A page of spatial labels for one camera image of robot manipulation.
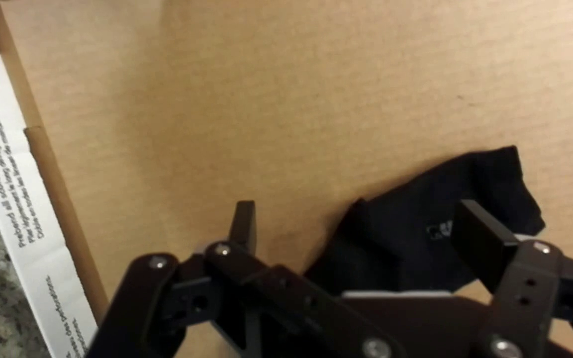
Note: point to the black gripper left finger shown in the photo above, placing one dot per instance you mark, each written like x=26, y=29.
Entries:
x=286, y=299

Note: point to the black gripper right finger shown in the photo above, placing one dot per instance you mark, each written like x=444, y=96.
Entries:
x=521, y=299

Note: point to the black ankle sock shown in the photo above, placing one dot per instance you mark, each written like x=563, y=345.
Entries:
x=398, y=239

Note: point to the cardboard cover box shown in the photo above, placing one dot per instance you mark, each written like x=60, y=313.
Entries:
x=298, y=100

